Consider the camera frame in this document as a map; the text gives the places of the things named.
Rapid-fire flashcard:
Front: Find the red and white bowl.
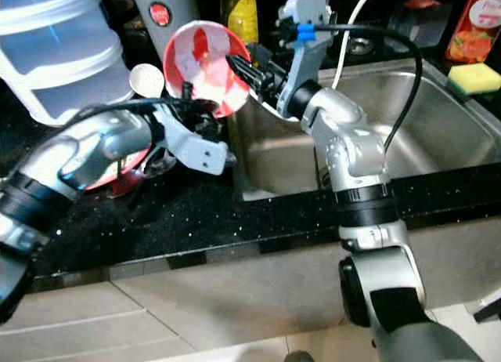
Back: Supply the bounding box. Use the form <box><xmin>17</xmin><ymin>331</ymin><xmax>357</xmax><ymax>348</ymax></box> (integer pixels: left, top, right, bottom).
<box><xmin>163</xmin><ymin>21</ymin><xmax>251</xmax><ymax>118</ymax></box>

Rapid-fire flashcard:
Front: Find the grey thermos bottle red label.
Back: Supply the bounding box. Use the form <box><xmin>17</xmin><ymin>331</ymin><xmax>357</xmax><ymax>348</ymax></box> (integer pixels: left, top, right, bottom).
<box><xmin>129</xmin><ymin>0</ymin><xmax>199</xmax><ymax>65</ymax></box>

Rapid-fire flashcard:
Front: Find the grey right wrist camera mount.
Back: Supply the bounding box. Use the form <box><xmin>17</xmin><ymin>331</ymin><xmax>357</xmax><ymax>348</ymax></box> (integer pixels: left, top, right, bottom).
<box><xmin>276</xmin><ymin>0</ymin><xmax>333</xmax><ymax>120</ymax></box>

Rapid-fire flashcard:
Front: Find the stainless steel sink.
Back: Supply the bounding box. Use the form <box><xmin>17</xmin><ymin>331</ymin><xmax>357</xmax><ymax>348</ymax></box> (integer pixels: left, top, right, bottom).
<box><xmin>229</xmin><ymin>59</ymin><xmax>501</xmax><ymax>202</ymax></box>

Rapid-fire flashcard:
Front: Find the yellow dish soap bottle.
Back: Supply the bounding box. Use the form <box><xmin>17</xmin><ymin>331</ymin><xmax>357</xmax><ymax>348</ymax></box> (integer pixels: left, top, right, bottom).
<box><xmin>221</xmin><ymin>0</ymin><xmax>259</xmax><ymax>45</ymax></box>

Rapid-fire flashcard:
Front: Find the white plastic soup spoon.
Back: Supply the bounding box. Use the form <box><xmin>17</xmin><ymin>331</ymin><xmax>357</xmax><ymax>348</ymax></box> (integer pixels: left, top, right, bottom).
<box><xmin>129</xmin><ymin>63</ymin><xmax>165</xmax><ymax>99</ymax></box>

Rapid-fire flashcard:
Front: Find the yellow green sponge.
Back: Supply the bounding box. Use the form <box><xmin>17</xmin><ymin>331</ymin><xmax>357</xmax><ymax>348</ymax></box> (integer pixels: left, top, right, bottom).
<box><xmin>448</xmin><ymin>63</ymin><xmax>501</xmax><ymax>99</ymax></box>

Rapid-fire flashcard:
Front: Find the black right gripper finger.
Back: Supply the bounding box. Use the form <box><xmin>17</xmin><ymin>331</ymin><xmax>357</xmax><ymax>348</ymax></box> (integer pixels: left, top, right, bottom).
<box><xmin>227</xmin><ymin>55</ymin><xmax>263</xmax><ymax>89</ymax></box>

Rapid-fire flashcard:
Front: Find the red food package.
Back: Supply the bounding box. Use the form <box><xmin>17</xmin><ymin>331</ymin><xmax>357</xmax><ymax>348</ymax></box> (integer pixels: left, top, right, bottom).
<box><xmin>445</xmin><ymin>0</ymin><xmax>501</xmax><ymax>65</ymax></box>

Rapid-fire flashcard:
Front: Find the white stacked plastic container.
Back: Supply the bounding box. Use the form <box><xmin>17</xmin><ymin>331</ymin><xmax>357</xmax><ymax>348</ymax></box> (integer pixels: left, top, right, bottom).
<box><xmin>0</xmin><ymin>0</ymin><xmax>132</xmax><ymax>128</ymax></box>

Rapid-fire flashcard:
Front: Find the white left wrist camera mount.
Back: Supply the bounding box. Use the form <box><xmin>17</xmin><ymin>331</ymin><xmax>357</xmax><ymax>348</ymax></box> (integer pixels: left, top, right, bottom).
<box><xmin>160</xmin><ymin>111</ymin><xmax>230</xmax><ymax>177</ymax></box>

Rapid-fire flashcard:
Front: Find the pink rimmed floral plate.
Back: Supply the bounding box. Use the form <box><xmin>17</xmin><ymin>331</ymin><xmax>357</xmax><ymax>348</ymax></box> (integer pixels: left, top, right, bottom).
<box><xmin>82</xmin><ymin>147</ymin><xmax>153</xmax><ymax>194</ymax></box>

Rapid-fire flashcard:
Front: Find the metal ring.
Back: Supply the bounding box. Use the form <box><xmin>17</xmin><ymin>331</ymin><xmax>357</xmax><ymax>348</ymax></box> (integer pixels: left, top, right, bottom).
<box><xmin>348</xmin><ymin>37</ymin><xmax>375</xmax><ymax>56</ymax></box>

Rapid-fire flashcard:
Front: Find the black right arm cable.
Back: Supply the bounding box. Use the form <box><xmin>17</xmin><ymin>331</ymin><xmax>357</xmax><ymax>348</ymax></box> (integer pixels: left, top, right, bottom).
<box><xmin>313</xmin><ymin>21</ymin><xmax>424</xmax><ymax>155</ymax></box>

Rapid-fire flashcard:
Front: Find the white flexible hose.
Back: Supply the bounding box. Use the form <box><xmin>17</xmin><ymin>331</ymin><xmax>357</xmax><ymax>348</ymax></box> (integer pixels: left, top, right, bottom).
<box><xmin>249</xmin><ymin>0</ymin><xmax>382</xmax><ymax>118</ymax></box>

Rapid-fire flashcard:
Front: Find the clear container red lid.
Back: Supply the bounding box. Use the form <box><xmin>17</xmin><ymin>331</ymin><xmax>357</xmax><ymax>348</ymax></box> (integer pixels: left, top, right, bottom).
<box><xmin>387</xmin><ymin>0</ymin><xmax>451</xmax><ymax>53</ymax></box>

